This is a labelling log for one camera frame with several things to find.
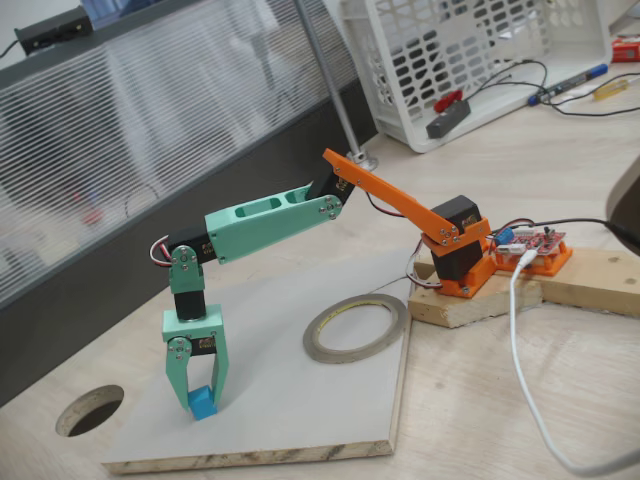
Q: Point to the red controller circuit board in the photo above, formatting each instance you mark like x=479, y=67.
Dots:
x=535, y=241

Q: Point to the green gripper with servo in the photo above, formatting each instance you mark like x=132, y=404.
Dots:
x=192, y=331

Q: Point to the red clip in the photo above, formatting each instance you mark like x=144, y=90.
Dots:
x=445, y=102

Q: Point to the red small box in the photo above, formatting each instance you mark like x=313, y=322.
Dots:
x=627, y=51

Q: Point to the blue cube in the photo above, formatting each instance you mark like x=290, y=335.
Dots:
x=202, y=405

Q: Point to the yellow translucent tool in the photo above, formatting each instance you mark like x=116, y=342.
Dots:
x=610, y=90

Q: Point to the blue capped marker pen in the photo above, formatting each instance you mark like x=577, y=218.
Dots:
x=570, y=84

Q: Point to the orange controller mount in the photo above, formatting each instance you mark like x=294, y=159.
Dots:
x=555, y=262

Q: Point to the grey ribbed desk partition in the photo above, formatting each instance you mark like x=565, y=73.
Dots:
x=150, y=125

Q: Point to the black device on partition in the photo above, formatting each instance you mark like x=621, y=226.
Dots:
x=55, y=30

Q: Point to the wooden base block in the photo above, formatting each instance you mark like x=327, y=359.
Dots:
x=475, y=310

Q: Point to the black power adapter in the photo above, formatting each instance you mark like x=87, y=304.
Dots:
x=447, y=120

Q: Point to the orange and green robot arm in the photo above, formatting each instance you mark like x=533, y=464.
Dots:
x=265, y=225

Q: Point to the grey topped chipboard panel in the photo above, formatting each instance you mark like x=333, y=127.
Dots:
x=275, y=400

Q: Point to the white plastic crate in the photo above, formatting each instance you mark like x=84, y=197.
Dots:
x=580, y=55

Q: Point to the grey metal pole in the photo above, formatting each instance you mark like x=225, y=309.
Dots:
x=330, y=75

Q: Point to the beige dark blurred object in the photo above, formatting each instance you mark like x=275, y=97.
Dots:
x=627, y=200

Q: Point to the long wooden plank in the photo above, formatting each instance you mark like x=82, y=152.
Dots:
x=600, y=280

